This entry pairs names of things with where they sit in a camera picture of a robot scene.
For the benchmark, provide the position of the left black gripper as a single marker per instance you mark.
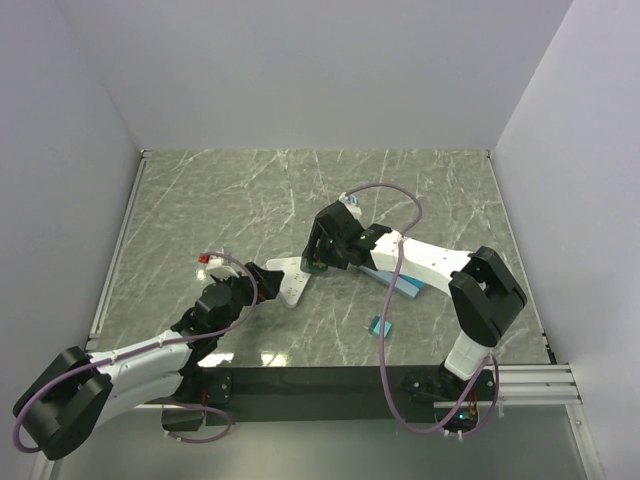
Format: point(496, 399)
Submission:
point(269, 281)

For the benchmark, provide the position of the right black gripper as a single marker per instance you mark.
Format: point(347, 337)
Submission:
point(321, 254)

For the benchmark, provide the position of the white triangular power strip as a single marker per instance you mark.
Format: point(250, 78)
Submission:
point(294, 281)

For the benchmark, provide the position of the dark green plug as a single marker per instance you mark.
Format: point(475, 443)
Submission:
point(313, 267)

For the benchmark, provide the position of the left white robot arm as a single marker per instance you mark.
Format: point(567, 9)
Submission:
point(78, 391)

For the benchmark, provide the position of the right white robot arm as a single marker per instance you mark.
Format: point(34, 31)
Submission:
point(486, 296)

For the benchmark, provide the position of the teal cube adapter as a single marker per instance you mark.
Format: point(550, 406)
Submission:
point(378, 329)

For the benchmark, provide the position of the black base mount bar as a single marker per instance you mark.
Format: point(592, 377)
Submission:
point(271, 394)

